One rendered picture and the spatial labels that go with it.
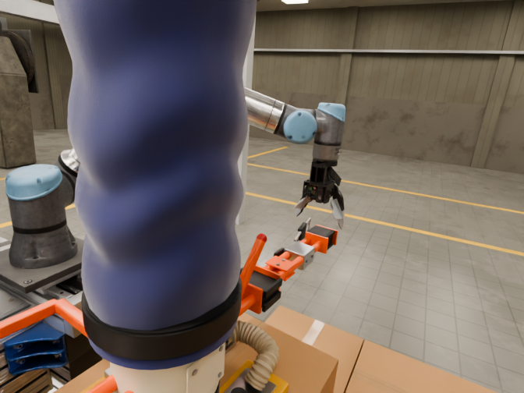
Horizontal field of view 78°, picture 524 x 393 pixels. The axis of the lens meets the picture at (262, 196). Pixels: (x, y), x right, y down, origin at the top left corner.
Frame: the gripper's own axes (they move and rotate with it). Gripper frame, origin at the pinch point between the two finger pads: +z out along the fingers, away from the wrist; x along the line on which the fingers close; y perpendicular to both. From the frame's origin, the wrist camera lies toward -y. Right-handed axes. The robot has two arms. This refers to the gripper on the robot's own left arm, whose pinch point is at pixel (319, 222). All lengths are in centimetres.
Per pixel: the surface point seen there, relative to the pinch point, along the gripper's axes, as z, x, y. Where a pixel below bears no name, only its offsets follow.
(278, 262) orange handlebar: 3.4, 0.3, 24.5
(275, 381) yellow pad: 15.9, 13.0, 44.8
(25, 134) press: 59, -605, -159
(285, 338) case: 17.9, 7.9, 31.5
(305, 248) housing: 3.3, 2.0, 13.1
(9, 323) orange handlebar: 4, -25, 73
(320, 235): 2.4, 2.4, 4.1
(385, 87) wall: -81, -212, -915
